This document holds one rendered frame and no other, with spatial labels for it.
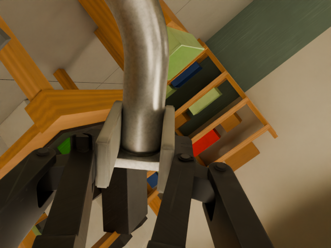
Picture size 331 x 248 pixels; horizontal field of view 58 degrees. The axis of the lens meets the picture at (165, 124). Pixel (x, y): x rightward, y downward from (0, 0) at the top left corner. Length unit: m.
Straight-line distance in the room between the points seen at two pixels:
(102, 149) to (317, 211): 6.39
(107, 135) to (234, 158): 5.45
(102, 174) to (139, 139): 0.05
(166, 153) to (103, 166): 0.04
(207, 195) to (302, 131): 5.94
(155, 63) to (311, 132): 5.95
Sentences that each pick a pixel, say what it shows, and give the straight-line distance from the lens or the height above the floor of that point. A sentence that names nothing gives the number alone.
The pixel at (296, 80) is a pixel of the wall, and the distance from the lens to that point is 6.02.
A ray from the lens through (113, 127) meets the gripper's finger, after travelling 0.18.
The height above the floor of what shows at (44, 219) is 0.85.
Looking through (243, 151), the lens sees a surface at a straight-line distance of 5.58.
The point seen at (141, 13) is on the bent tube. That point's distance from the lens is 0.19.
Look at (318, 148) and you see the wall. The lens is 6.18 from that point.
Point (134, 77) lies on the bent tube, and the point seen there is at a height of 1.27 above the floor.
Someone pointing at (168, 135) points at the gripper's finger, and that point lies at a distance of 0.18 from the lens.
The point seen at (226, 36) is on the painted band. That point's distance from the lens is 6.09.
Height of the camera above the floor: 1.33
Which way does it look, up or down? 5 degrees down
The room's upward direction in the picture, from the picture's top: 143 degrees clockwise
